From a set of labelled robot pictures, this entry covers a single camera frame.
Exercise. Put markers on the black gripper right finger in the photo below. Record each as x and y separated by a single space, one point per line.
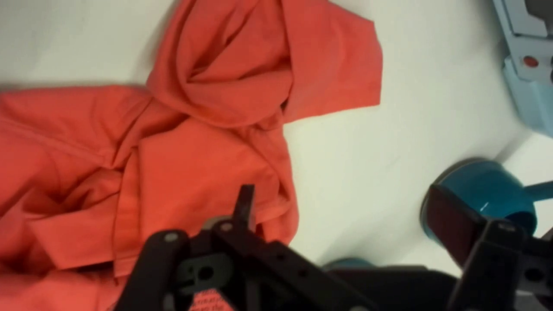
494 265

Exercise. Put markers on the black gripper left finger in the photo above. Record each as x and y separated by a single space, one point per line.
190 265

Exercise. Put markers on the red cloth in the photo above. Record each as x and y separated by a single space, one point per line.
173 144

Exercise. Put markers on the teal toy pot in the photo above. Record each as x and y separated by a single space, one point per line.
489 184

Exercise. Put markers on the teal toy frying pan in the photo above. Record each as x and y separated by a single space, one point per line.
347 263

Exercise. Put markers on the light blue toaster oven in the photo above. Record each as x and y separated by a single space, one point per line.
529 70

